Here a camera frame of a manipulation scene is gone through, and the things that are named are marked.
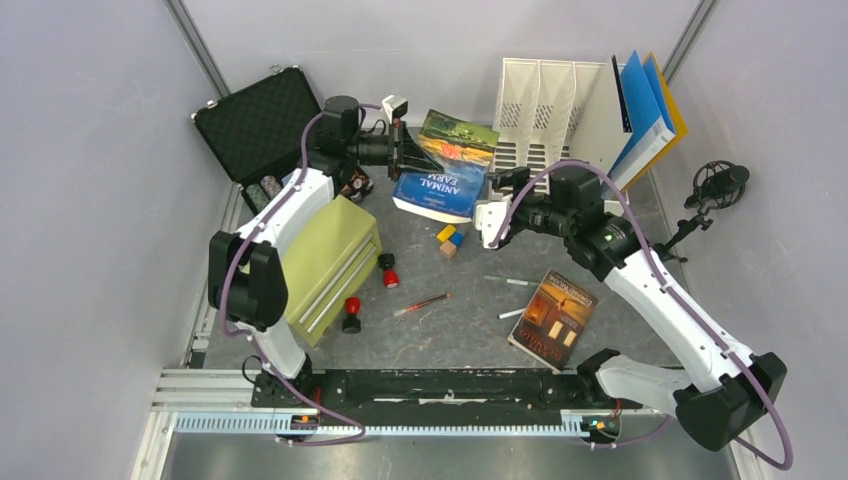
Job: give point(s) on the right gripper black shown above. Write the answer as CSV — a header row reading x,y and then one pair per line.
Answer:
x,y
516,177

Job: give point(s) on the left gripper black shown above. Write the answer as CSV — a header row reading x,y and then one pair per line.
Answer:
x,y
409,154

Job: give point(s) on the Animal Farm book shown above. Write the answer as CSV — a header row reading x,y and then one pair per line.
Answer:
x,y
465,151

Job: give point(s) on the white paper box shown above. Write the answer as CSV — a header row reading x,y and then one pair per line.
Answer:
x,y
604,127

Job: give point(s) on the green drawer cabinet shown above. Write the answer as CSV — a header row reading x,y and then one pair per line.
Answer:
x,y
326,264

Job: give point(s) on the blue plastic folder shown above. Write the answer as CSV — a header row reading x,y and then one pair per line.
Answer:
x,y
649,108

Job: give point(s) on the brown small book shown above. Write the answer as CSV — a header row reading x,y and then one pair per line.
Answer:
x,y
550,326

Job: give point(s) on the orange plastic folder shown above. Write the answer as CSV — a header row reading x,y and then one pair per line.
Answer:
x,y
672,112

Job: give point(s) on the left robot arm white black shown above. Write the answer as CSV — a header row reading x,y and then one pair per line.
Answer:
x,y
246,282

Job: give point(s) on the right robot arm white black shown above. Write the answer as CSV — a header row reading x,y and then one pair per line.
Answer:
x,y
722,386

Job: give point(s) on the white file organizer rack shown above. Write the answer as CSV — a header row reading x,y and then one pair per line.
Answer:
x,y
537,110

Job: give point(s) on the blue cylinder block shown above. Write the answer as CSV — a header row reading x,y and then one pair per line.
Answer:
x,y
456,239

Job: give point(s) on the yellow eraser block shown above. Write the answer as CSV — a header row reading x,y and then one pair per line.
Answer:
x,y
446,233

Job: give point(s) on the wooden cube block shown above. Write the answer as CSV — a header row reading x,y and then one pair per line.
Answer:
x,y
448,249

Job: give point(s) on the red black stamp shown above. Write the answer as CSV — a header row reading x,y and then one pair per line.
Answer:
x,y
386,262
351,323

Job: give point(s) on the red pen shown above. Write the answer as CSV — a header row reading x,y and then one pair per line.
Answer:
x,y
422,304

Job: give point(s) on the blue capped white marker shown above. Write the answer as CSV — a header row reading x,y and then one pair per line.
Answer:
x,y
511,314

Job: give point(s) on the black poker chip case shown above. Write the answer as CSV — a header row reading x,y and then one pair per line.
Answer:
x,y
257,133

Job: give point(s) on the black microphone on tripod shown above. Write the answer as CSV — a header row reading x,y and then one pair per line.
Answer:
x,y
716,185

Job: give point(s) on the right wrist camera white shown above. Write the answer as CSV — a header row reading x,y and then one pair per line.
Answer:
x,y
491,220

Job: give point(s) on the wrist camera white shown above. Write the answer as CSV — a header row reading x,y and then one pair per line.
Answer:
x,y
491,220
395,106

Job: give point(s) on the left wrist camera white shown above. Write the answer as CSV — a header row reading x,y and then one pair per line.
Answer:
x,y
395,106

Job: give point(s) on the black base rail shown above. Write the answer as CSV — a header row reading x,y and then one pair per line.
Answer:
x,y
451,397

